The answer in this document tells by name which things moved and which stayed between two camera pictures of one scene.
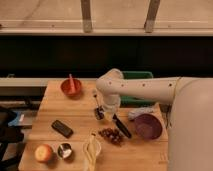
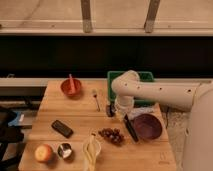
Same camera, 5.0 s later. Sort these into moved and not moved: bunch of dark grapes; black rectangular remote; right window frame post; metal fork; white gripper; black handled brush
Moved: white gripper; black handled brush
Not moved: black rectangular remote; metal fork; bunch of dark grapes; right window frame post
